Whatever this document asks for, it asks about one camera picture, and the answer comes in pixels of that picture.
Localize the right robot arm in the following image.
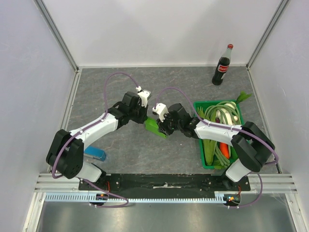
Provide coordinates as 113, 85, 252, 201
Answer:
152, 103, 274, 190

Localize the cola glass bottle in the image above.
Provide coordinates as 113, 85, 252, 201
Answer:
212, 44, 234, 86

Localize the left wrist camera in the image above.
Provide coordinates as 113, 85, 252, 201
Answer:
136, 86, 151, 108

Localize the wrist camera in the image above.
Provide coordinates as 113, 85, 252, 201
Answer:
152, 103, 169, 122
136, 86, 151, 108

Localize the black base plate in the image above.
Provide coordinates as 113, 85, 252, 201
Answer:
78, 173, 252, 199

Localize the blue small box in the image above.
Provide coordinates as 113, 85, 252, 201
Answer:
84, 146, 106, 161

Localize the green paper box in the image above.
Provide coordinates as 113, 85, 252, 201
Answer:
144, 117, 167, 139

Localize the orange carrot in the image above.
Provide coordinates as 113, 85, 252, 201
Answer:
219, 143, 230, 159

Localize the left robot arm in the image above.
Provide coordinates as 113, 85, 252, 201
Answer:
46, 90, 151, 190

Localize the grey cable duct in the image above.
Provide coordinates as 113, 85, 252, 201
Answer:
45, 192, 226, 203

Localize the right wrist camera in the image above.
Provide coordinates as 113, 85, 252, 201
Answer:
152, 103, 169, 122

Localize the green plastic tray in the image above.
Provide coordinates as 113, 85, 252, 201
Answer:
193, 100, 244, 170

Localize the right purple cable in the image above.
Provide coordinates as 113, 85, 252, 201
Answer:
154, 87, 280, 208

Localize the green long beans bundle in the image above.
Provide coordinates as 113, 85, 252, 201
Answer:
199, 101, 241, 169

